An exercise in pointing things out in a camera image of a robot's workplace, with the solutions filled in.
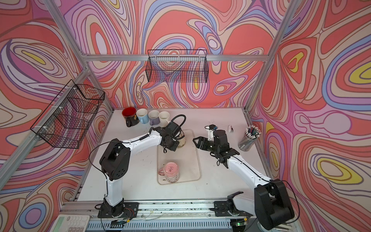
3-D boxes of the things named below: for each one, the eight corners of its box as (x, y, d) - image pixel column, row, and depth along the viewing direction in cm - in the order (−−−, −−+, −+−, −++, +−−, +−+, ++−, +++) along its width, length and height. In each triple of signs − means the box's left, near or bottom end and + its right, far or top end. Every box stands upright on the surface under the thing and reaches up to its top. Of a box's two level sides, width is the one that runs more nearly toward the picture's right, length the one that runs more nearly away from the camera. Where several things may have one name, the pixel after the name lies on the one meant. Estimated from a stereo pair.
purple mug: (150, 127, 109) (148, 120, 103) (150, 117, 116) (148, 110, 110) (160, 126, 110) (158, 119, 104) (159, 116, 117) (158, 109, 111)
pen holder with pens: (239, 152, 97) (248, 137, 83) (236, 141, 103) (244, 125, 89) (251, 152, 97) (263, 137, 83) (248, 141, 103) (258, 125, 89)
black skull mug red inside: (128, 130, 108) (123, 121, 99) (125, 117, 116) (121, 108, 107) (140, 126, 110) (137, 117, 102) (137, 114, 118) (133, 105, 110)
